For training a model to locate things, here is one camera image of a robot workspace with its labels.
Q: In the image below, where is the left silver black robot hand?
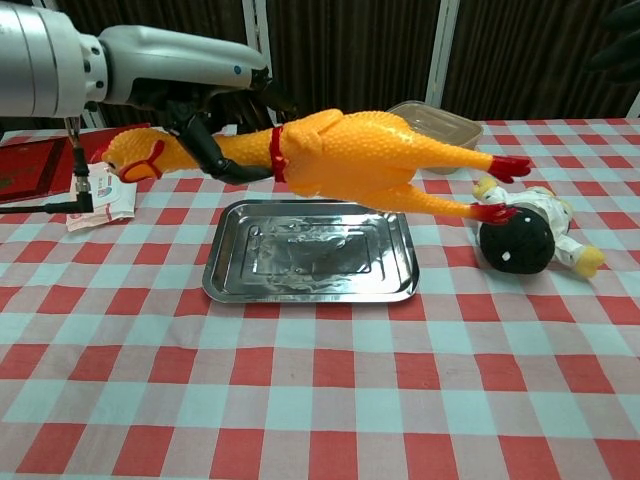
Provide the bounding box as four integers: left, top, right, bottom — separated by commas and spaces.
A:
99, 24, 301, 187

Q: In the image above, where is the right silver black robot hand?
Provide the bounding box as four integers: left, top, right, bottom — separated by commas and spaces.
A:
588, 0, 640, 84

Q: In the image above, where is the yellow rubber chicken toy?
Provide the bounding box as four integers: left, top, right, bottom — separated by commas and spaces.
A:
91, 108, 532, 224

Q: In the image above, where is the rectangular stainless steel tray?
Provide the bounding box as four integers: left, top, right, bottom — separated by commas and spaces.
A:
202, 198, 422, 305

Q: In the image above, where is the white pink wet wipes pack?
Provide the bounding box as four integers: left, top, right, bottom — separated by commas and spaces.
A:
65, 159, 139, 233

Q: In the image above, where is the clear lidded plastic food container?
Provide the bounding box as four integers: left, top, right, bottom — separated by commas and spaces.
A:
385, 100, 484, 176

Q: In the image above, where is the red flat gift box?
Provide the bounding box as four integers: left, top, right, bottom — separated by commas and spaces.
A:
0, 122, 153, 205

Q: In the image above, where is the black-haired plush doll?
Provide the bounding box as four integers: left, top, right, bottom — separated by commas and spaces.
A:
472, 175, 607, 279

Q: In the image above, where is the red white checkered tablecloth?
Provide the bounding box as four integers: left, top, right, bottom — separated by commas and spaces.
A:
0, 117, 640, 480

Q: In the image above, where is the left black hand cable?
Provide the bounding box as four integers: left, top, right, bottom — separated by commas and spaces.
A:
0, 115, 97, 215

